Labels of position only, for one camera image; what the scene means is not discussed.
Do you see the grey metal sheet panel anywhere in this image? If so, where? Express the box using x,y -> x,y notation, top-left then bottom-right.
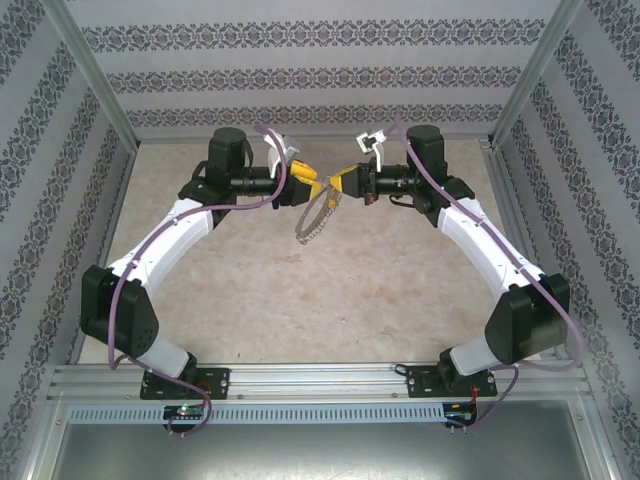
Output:
49,422 -> 614,480

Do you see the aluminium frame rail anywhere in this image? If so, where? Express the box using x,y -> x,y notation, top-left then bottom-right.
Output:
67,142 -> 141,365
480,141 -> 571,362
135,133 -> 496,146

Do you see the aluminium frame post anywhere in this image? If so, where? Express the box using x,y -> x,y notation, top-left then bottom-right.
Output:
12,392 -> 69,480
39,0 -> 141,149
569,394 -> 634,480
489,0 -> 589,149

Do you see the aluminium mounting rail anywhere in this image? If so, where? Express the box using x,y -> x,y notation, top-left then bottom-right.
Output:
48,363 -> 594,401

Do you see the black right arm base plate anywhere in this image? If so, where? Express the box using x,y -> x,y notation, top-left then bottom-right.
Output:
407,367 -> 499,400

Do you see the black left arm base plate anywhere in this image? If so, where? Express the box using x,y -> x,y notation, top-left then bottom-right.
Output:
141,367 -> 232,401

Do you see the slotted grey cable duct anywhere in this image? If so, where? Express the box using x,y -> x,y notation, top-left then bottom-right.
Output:
67,403 -> 446,425

